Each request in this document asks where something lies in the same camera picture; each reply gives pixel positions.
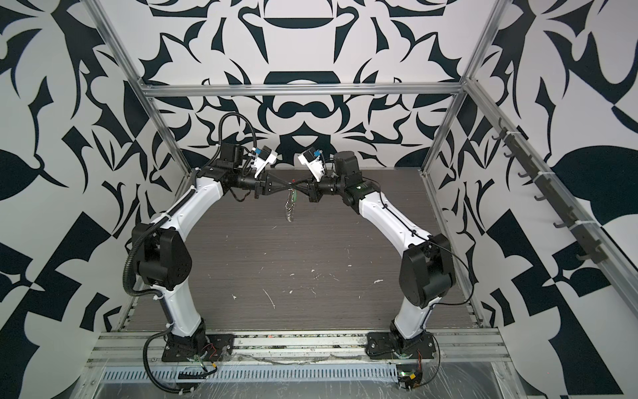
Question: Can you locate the silver key ring chain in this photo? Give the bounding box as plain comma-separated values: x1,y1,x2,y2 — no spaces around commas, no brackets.
283,188,298,223

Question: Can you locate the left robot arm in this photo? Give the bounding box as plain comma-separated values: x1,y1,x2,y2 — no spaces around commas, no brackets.
122,144,278,356

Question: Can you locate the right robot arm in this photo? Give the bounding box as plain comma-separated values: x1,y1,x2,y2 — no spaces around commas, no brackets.
295,148,457,345

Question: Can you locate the right small circuit board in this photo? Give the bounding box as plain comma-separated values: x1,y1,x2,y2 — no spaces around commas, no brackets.
397,367,423,391

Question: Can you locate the grey hook rack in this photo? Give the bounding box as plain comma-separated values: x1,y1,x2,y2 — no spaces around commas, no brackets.
493,119,609,264

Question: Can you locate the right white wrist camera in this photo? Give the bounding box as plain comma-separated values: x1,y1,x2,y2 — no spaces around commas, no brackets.
297,147,326,182

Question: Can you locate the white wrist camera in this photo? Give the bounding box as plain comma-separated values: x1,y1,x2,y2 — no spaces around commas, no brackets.
297,147,326,182
253,146,278,178

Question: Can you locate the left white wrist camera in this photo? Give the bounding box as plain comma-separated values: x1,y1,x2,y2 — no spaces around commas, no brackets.
253,146,278,178

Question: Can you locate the aluminium frame back bar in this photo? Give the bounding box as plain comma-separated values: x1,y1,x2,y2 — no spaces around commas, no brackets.
141,82,462,98

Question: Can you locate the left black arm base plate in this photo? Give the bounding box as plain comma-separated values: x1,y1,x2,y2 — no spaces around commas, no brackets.
161,333,236,362

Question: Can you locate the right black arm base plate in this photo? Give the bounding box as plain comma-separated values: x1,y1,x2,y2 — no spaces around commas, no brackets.
365,332,436,360

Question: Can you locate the left black corrugated cable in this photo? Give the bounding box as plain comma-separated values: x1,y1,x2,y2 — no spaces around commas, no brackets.
141,328,220,396

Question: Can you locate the white slotted cable duct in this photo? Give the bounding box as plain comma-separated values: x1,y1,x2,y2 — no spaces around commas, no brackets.
101,363,399,383

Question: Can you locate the aluminium front rail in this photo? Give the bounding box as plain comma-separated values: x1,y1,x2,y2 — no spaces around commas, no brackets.
86,326,512,370

